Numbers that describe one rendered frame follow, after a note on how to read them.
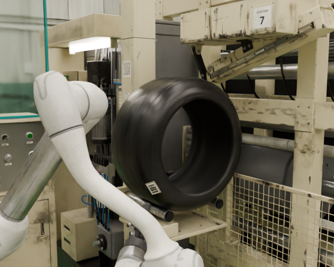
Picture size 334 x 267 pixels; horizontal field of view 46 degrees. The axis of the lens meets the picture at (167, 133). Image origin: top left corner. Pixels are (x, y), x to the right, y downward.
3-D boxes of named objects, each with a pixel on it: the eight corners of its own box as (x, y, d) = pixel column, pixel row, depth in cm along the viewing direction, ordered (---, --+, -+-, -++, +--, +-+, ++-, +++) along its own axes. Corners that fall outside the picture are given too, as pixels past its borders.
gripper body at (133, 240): (116, 247, 124) (123, 226, 132) (129, 265, 127) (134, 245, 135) (138, 242, 121) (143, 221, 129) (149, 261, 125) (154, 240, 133)
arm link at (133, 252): (123, 281, 122) (127, 266, 128) (149, 275, 120) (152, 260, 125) (110, 260, 119) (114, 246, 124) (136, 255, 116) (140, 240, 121)
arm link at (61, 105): (76, 124, 107) (97, 121, 120) (52, 62, 107) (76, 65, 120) (36, 141, 111) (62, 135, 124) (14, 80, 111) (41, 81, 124)
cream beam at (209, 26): (178, 44, 199) (178, 14, 197) (216, 46, 214) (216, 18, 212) (275, 32, 150) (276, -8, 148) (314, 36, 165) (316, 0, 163)
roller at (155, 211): (125, 203, 190) (122, 195, 189) (133, 197, 193) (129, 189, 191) (168, 224, 162) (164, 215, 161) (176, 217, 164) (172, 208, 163)
